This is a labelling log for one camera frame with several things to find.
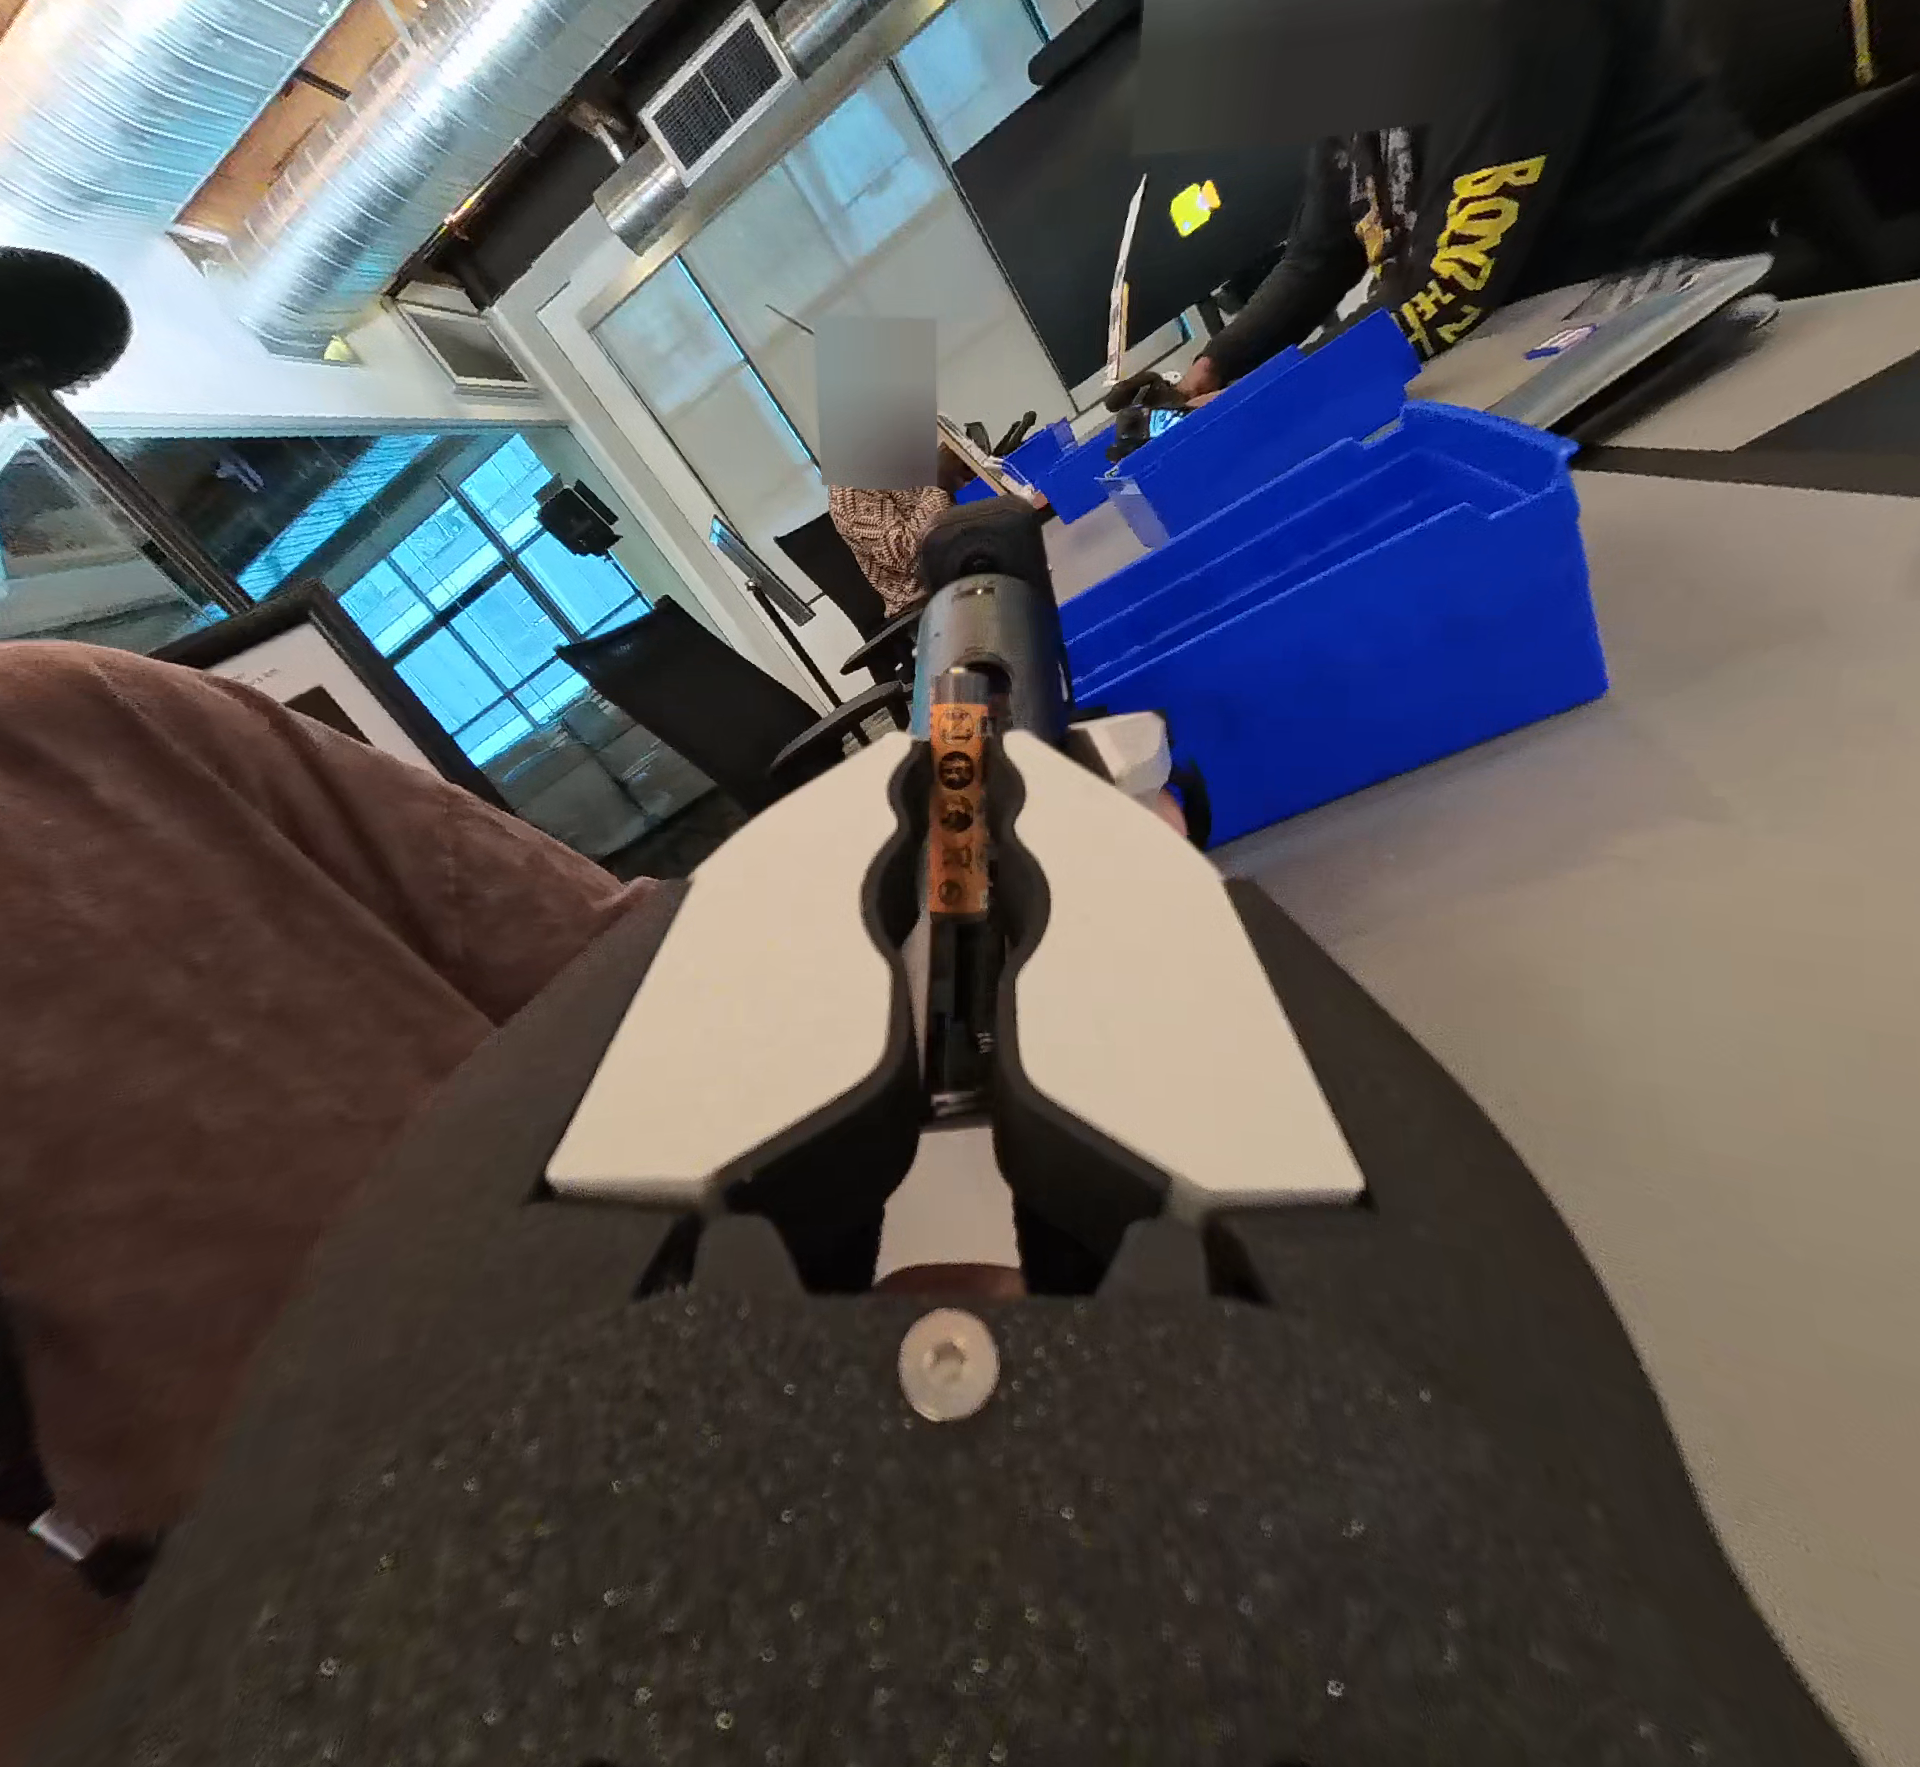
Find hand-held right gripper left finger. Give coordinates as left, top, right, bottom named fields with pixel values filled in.
left=541, top=729, right=924, bottom=1297

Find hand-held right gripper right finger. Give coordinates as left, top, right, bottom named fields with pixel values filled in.
left=982, top=729, right=1368, bottom=1303

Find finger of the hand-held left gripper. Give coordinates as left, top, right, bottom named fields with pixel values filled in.
left=1068, top=714, right=1172, bottom=798

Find orange battery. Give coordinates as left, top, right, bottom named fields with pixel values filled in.
left=928, top=702, right=1002, bottom=924

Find black remote control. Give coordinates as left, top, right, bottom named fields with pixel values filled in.
left=903, top=514, right=1076, bottom=1128

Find blue plastic bin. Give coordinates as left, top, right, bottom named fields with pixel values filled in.
left=1055, top=399, right=1610, bottom=851
left=957, top=417, right=1119, bottom=524
left=1101, top=313, right=1416, bottom=543

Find small tilted screen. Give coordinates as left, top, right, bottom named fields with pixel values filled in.
left=707, top=514, right=839, bottom=712

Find person in brown shirt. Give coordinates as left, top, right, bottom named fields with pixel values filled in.
left=0, top=643, right=663, bottom=1709

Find black partition panel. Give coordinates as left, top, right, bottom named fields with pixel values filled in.
left=951, top=0, right=1323, bottom=391

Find grey laptop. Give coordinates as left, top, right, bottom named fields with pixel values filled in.
left=1477, top=253, right=1782, bottom=434

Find white air vent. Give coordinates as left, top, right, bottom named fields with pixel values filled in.
left=637, top=0, right=801, bottom=187

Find black floor lamp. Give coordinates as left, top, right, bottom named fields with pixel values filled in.
left=0, top=250, right=255, bottom=616

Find black camera on stand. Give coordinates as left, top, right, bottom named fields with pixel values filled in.
left=530, top=477, right=621, bottom=553

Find silver ventilation duct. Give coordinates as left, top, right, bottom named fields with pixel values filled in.
left=0, top=0, right=705, bottom=351

